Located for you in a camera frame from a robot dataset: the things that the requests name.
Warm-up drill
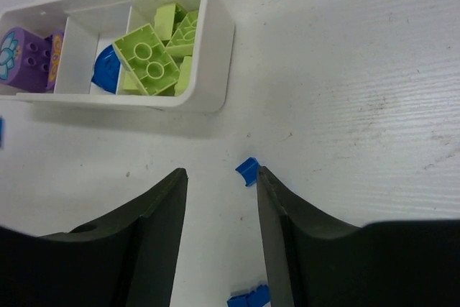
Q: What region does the blue lego cluster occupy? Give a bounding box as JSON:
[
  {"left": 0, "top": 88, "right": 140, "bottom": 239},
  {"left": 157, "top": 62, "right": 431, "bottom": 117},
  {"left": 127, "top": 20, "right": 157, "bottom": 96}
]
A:
[{"left": 91, "top": 45, "right": 121, "bottom": 94}]

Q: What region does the purple flower lego block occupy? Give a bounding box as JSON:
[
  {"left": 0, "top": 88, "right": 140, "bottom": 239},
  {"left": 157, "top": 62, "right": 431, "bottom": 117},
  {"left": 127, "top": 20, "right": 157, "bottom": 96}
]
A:
[{"left": 1, "top": 27, "right": 52, "bottom": 93}]

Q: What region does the blue lego bit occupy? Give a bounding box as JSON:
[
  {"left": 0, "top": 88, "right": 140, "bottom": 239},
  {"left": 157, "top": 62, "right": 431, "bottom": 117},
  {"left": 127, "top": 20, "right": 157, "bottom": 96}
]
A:
[
  {"left": 226, "top": 283, "right": 271, "bottom": 307},
  {"left": 235, "top": 157, "right": 259, "bottom": 187}
]

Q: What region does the light green lego brick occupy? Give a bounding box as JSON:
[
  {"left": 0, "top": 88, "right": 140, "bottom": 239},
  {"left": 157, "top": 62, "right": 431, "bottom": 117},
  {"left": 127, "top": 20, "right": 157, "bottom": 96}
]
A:
[
  {"left": 175, "top": 56, "right": 193, "bottom": 96},
  {"left": 154, "top": 3, "right": 188, "bottom": 41}
]

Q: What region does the light green two-stud brick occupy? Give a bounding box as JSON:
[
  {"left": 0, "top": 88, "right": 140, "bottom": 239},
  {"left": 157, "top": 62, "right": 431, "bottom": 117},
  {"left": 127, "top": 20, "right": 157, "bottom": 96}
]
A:
[{"left": 112, "top": 24, "right": 180, "bottom": 96}]

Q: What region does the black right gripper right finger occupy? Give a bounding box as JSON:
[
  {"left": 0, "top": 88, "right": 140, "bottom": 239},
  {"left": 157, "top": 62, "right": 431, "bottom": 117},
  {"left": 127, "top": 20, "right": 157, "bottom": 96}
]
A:
[{"left": 257, "top": 167, "right": 459, "bottom": 306}]

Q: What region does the white three-compartment tray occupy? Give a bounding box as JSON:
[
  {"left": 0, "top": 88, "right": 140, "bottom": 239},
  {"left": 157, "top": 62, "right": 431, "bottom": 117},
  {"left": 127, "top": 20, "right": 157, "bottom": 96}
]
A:
[{"left": 1, "top": 0, "right": 235, "bottom": 113}]

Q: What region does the small blue lego piece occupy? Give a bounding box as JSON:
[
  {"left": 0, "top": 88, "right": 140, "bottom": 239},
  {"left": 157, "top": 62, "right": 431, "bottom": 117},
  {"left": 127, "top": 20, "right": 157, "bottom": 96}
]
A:
[{"left": 0, "top": 116, "right": 5, "bottom": 149}]

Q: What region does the light green lego slide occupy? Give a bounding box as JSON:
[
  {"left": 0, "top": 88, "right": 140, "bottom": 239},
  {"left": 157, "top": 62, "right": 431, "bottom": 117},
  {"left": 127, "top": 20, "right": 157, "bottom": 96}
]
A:
[{"left": 165, "top": 10, "right": 198, "bottom": 58}]

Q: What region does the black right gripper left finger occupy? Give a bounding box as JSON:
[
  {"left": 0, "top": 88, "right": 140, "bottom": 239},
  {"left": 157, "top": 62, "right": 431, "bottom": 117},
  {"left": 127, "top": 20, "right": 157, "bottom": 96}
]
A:
[{"left": 1, "top": 168, "right": 188, "bottom": 306}]

